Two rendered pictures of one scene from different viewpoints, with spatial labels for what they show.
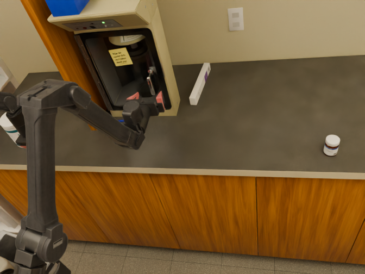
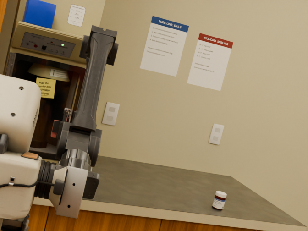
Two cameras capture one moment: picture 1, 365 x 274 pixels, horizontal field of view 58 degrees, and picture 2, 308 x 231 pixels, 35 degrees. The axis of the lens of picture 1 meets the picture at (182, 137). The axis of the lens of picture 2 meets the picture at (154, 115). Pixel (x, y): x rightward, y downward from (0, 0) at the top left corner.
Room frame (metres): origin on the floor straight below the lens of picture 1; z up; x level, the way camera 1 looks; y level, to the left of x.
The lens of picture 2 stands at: (-0.55, 1.10, 1.52)
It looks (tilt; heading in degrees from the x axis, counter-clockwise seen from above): 7 degrees down; 318
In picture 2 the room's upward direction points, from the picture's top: 14 degrees clockwise
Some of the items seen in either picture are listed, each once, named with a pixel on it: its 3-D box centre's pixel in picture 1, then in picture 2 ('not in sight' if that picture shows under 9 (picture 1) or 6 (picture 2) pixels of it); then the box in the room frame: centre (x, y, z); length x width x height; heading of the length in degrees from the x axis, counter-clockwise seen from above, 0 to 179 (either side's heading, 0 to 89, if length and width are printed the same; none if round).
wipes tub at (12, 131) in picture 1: (21, 127); not in sight; (1.24, 0.72, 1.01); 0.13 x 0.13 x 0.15
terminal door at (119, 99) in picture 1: (127, 74); (40, 109); (1.17, 0.15, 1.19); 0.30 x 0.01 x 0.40; 70
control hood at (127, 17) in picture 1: (100, 20); (57, 43); (1.13, 0.17, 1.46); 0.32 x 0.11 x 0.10; 70
